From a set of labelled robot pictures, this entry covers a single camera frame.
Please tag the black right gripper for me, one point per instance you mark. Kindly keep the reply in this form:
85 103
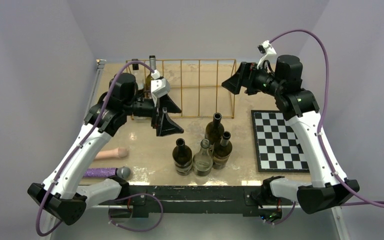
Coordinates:
247 72

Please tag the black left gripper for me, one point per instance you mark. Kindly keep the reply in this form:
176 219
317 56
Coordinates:
164 126

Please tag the clear liquor bottle black cap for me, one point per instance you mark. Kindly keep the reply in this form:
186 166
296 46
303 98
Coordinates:
140 85

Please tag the green wine bottle silver neck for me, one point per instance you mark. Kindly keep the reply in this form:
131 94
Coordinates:
149 78

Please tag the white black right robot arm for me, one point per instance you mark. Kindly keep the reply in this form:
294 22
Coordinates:
329 186

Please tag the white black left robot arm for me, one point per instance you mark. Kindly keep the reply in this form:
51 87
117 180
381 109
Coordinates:
60 193

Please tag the dark brown bottle front left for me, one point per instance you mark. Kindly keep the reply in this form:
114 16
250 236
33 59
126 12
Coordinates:
182 156

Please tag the clear glass bottle front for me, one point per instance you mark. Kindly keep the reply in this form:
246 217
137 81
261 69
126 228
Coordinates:
202 162

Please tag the green bottle silver foil neck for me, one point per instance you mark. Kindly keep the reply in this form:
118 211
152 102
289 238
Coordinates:
222 151

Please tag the beige toy microphone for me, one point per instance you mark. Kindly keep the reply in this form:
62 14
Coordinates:
116 153

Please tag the purple glitter microphone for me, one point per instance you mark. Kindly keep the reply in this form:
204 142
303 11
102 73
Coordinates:
106 172

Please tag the black white chessboard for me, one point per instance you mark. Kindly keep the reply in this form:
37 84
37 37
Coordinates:
277 148

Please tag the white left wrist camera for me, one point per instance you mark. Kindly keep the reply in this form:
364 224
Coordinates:
159 86

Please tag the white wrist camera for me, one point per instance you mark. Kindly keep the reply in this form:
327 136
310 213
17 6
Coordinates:
159 86
268 54

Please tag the gold wire wine rack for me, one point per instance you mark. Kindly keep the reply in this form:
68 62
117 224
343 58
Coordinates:
196 86

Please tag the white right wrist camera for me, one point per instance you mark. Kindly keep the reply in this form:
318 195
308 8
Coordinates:
268 54

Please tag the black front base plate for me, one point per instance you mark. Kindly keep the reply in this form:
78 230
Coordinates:
189 199

